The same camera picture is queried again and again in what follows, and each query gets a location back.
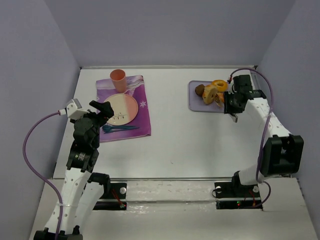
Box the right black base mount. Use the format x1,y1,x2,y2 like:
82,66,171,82
211,181,263,210

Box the cream and pink plate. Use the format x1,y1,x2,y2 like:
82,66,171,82
104,93,139,126

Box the pink plastic cup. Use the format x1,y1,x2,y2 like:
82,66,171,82
109,69,127,93

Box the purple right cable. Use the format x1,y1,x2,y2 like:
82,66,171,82
229,67,274,207

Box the blue plastic spoon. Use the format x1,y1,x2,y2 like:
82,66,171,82
101,124,136,132

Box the purple patterned cloth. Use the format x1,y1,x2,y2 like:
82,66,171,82
95,75,151,143

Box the glazed yellow donut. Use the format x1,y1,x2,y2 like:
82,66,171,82
211,79,229,93

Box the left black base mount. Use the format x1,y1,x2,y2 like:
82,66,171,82
93,182,127,211

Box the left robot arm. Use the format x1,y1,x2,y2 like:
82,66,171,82
33,98,114,240

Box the lilac plastic tray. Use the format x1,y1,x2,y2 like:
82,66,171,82
188,80,231,113

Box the blue plastic fork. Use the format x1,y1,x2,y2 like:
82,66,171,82
103,126,141,135

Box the purple cable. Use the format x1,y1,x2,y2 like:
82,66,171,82
229,67,274,207
22,110,66,240

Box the orange oval bread roll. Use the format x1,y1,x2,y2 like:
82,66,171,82
214,92,225,104

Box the metal tongs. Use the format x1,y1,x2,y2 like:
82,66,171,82
216,101,238,123

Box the speckled bagel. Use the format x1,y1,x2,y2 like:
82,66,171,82
202,84,218,105

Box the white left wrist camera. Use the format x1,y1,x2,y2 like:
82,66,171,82
58,98,89,120

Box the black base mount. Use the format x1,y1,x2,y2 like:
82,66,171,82
93,182,127,211
211,181,263,210

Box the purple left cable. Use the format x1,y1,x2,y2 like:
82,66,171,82
22,110,66,240

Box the brown chocolate bun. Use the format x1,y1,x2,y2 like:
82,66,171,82
194,84,205,97

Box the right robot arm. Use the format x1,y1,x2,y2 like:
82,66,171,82
224,75,304,188

